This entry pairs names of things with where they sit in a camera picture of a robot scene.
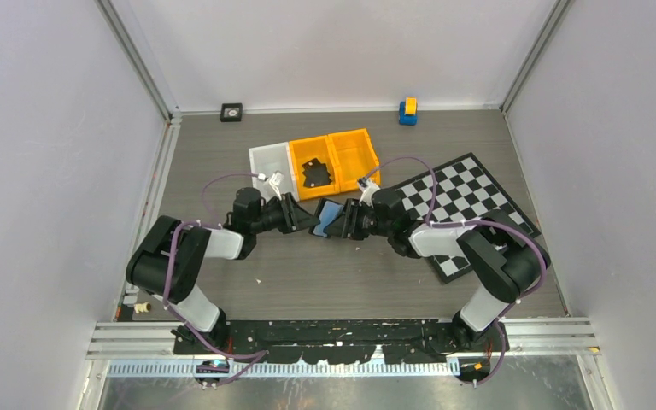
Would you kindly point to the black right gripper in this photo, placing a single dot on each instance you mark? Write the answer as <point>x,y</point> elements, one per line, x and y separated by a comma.
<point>359,233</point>

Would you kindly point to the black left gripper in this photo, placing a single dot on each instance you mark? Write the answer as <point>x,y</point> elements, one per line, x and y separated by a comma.
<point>295,218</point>

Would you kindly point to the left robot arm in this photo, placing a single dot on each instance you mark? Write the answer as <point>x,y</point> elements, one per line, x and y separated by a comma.
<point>168,261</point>

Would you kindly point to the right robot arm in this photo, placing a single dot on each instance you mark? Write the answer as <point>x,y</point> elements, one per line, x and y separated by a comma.
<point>508,262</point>

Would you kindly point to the white plastic bin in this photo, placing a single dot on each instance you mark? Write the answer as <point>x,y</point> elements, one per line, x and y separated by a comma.
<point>272,158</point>

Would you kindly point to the orange plastic bin left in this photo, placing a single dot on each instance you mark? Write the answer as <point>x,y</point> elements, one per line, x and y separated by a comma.
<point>303,150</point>

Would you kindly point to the orange plastic bin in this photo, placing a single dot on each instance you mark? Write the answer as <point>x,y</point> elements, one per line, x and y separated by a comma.
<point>354,156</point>
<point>303,150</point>

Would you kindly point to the orange plastic bin right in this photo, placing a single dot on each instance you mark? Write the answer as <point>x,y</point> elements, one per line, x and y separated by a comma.
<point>354,156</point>

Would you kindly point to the black white checkerboard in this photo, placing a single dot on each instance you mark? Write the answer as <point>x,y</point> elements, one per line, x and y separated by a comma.
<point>460,189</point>

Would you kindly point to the blue toy car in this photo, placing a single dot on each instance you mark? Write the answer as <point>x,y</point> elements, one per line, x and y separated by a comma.
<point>406,119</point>

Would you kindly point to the small black square box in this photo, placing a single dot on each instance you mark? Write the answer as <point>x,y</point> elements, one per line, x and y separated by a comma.
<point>231,112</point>

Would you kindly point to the yellow toy block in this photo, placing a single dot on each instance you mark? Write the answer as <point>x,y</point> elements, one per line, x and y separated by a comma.
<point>411,106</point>

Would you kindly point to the small beige plastic piece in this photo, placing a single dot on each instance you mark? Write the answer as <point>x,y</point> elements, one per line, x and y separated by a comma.
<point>144,307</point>

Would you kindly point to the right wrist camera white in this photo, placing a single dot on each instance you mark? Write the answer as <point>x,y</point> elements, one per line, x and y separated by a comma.
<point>368,188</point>

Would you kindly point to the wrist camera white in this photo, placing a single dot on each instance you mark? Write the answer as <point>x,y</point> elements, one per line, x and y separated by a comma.
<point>275,187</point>
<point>368,188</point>

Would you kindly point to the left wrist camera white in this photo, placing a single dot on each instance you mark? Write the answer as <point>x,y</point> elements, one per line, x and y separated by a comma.
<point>275,187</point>

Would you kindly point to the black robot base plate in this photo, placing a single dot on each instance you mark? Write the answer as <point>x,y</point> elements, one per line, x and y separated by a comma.
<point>342,341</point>

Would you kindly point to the aluminium frame rail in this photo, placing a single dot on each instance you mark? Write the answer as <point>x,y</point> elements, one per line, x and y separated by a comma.
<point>145,349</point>

